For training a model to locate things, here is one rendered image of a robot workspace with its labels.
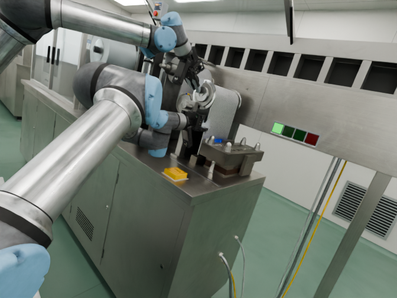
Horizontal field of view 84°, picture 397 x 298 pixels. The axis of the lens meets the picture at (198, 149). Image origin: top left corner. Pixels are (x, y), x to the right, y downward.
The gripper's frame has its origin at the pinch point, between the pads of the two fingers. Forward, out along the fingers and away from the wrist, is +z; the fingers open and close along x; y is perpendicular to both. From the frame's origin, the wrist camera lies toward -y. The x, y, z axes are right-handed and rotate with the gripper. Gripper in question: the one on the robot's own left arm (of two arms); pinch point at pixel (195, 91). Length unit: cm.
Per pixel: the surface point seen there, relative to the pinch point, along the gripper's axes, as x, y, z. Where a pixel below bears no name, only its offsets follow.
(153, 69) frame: 25.0, -2.1, -10.2
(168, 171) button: -17.1, -40.4, 4.1
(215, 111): -8.3, 0.3, 11.3
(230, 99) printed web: -8.2, 13.2, 14.6
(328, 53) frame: -42, 49, 7
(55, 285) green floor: 31, -122, 49
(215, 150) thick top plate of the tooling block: -20.8, -17.8, 15.2
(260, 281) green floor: -46, -47, 140
